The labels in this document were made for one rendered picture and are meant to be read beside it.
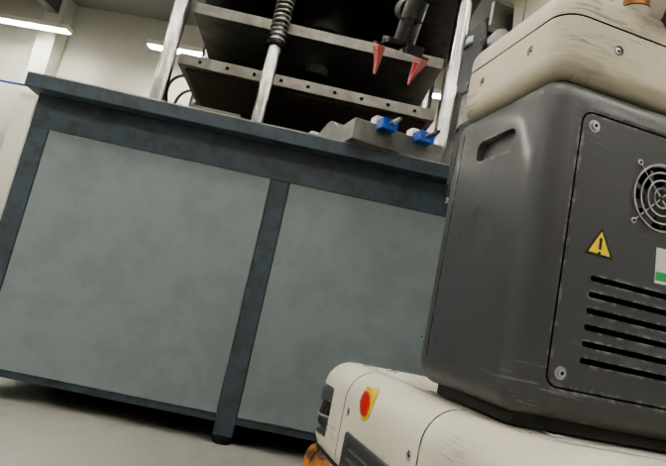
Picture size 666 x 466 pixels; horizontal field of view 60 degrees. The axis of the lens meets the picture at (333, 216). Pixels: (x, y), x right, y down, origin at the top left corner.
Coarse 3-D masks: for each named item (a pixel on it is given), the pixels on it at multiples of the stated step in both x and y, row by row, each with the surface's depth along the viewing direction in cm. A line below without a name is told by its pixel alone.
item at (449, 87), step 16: (176, 0) 239; (464, 0) 248; (176, 16) 237; (464, 16) 247; (176, 32) 237; (464, 32) 246; (176, 48) 237; (160, 64) 234; (448, 64) 244; (160, 80) 233; (448, 80) 242; (160, 96) 232; (448, 96) 240; (448, 112) 239; (448, 128) 239
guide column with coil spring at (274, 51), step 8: (288, 8) 245; (280, 16) 243; (280, 32) 242; (272, 48) 241; (280, 48) 243; (272, 56) 240; (264, 64) 241; (272, 64) 240; (264, 72) 239; (272, 72) 239; (264, 80) 238; (272, 80) 240; (264, 88) 238; (256, 96) 239; (264, 96) 237; (256, 104) 237; (264, 104) 237; (256, 112) 236; (264, 112) 237; (256, 120) 235; (264, 120) 238
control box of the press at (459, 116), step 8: (456, 96) 266; (464, 96) 255; (456, 104) 262; (464, 104) 254; (456, 112) 258; (464, 112) 254; (456, 120) 255; (464, 120) 253; (456, 128) 252; (448, 136) 264; (448, 144) 261
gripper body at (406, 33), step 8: (400, 24) 147; (408, 24) 146; (416, 24) 146; (400, 32) 147; (408, 32) 147; (416, 32) 147; (392, 40) 147; (400, 40) 148; (408, 40) 147; (400, 48) 150; (416, 48) 148
